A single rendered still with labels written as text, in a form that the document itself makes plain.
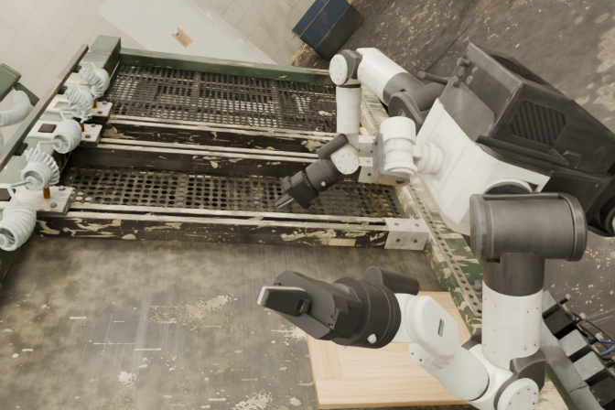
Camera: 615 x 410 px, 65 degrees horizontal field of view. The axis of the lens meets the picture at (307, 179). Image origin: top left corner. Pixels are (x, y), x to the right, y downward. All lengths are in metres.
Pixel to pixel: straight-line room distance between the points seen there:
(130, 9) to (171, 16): 0.35
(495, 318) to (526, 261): 0.12
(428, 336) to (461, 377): 0.15
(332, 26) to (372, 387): 4.52
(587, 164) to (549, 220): 0.23
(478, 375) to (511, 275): 0.18
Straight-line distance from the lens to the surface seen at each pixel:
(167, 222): 1.35
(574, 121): 0.92
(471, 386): 0.87
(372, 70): 1.23
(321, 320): 0.59
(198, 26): 4.77
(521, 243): 0.78
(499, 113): 0.85
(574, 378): 1.35
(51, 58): 6.50
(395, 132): 0.91
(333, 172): 1.40
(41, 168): 1.31
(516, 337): 0.87
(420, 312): 0.71
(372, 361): 1.17
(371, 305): 0.64
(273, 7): 6.23
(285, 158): 1.66
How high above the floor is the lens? 1.93
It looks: 27 degrees down
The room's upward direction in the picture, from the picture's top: 55 degrees counter-clockwise
